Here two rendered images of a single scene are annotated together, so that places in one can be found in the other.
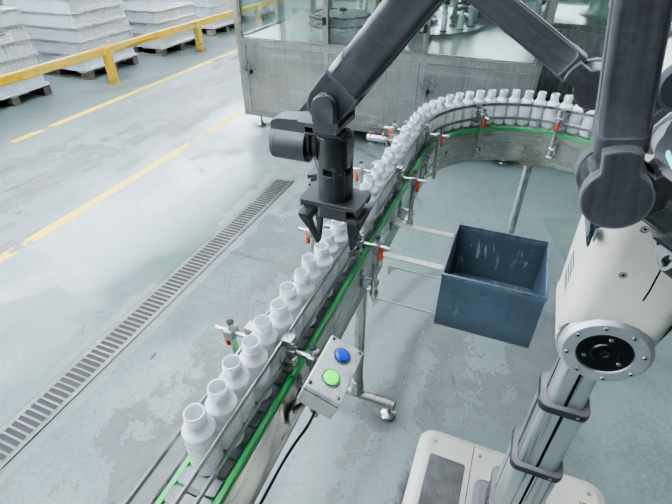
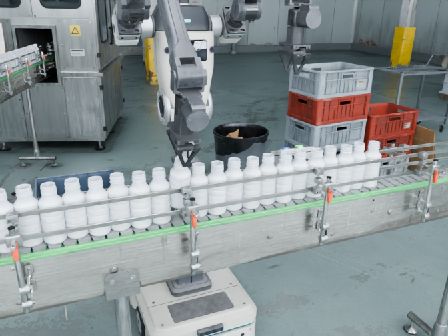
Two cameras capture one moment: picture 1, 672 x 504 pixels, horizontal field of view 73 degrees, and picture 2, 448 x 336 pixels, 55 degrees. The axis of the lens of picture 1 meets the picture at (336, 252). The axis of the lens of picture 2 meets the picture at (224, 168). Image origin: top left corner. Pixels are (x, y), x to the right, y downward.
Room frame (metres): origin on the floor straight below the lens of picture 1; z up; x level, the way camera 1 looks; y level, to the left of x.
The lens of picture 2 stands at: (1.84, 0.88, 1.62)
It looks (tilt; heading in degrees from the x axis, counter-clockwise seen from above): 22 degrees down; 225
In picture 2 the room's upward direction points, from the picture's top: 1 degrees clockwise
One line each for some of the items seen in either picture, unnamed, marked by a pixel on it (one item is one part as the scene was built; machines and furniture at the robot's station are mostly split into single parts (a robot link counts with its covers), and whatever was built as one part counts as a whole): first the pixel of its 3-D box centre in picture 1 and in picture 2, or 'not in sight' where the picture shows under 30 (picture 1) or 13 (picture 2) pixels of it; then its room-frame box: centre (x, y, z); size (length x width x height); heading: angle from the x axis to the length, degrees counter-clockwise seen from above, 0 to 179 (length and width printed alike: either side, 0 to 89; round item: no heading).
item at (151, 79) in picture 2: not in sight; (155, 55); (-3.39, -6.40, 0.55); 0.40 x 0.40 x 1.10; 68
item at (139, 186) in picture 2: not in sight; (140, 199); (1.24, -0.07, 1.08); 0.06 x 0.06 x 0.17
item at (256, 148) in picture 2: not in sight; (239, 167); (-0.60, -1.38, 0.32); 0.45 x 0.45 x 0.64
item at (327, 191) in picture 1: (335, 184); (295, 37); (0.65, 0.00, 1.51); 0.10 x 0.07 x 0.07; 68
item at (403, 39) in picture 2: not in sight; (401, 51); (-8.64, -3.64, 0.55); 0.40 x 0.40 x 1.10; 68
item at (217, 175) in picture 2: (327, 257); (217, 187); (1.02, 0.02, 1.08); 0.06 x 0.06 x 0.17
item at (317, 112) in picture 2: not in sight; (328, 104); (-1.42, -1.10, 0.78); 0.61 x 0.41 x 0.22; 165
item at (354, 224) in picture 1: (345, 224); (290, 59); (0.64, -0.02, 1.44); 0.07 x 0.07 x 0.09; 68
